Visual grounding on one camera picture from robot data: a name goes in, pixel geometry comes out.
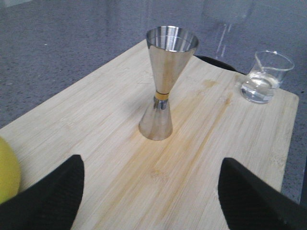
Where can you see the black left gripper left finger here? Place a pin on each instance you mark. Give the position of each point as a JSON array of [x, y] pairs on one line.
[[50, 204]]

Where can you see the steel double jigger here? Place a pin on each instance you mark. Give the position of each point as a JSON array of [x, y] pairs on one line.
[[170, 49]]

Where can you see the clear glass beaker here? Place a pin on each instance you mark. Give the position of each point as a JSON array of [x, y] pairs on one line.
[[266, 76]]

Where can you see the wooden cutting board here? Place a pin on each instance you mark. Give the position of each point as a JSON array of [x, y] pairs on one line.
[[133, 183]]

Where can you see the yellow lemon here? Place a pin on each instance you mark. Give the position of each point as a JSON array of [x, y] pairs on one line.
[[10, 172]]

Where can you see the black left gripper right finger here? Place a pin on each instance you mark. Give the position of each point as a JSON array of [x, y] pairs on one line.
[[248, 203]]

